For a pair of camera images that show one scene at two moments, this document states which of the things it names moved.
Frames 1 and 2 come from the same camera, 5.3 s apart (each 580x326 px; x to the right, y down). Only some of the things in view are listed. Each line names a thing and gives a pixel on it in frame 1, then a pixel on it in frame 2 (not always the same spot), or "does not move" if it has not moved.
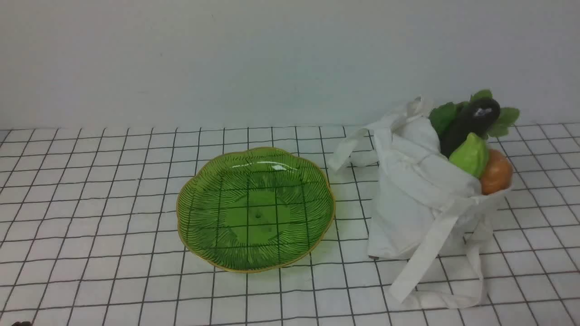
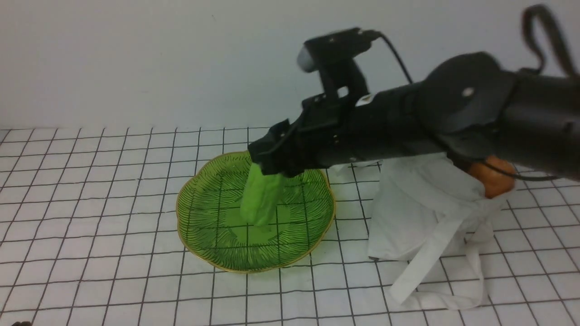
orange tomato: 498,173 does not move
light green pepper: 472,156 → 261,195
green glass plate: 257,211 does not move
